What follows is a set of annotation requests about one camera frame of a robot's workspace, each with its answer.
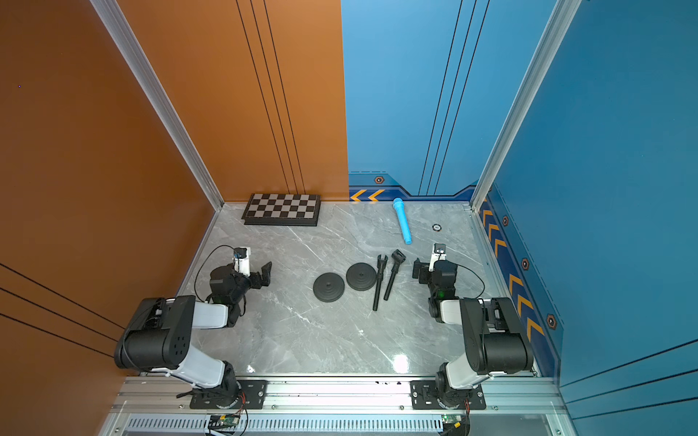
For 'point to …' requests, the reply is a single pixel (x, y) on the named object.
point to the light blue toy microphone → (399, 204)
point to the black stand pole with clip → (381, 265)
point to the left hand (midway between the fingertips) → (258, 259)
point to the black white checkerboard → (280, 209)
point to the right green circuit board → (452, 419)
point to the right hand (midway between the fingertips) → (432, 259)
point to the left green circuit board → (225, 420)
